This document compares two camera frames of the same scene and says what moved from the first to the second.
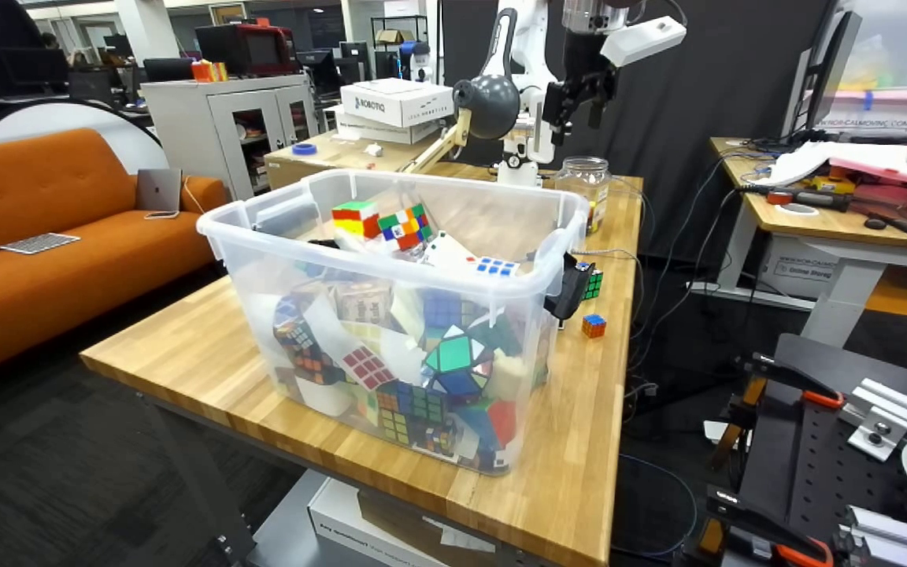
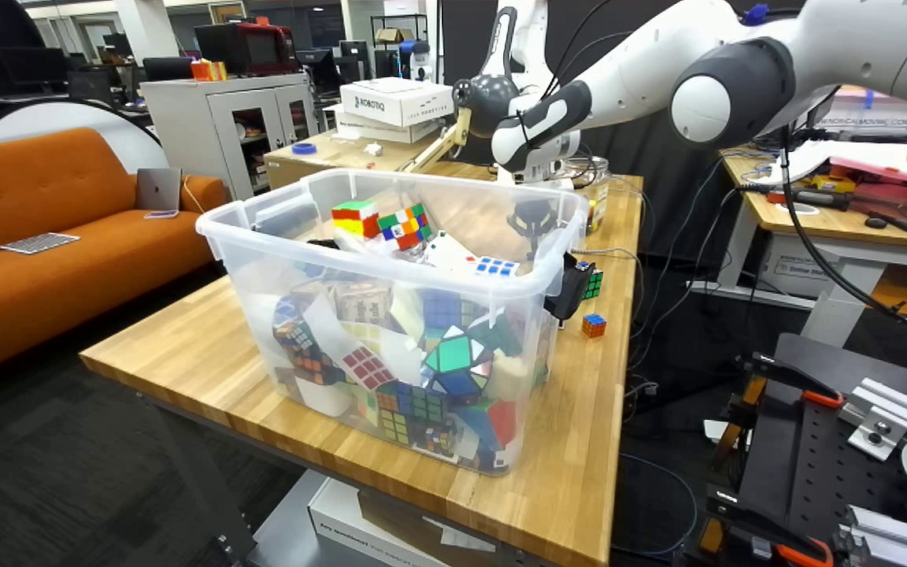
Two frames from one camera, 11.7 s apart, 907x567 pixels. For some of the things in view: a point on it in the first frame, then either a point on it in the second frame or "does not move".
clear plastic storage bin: x=414 y=306 does not move
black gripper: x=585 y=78 to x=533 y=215
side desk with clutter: x=824 y=212 does not move
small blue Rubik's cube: x=594 y=325 does not move
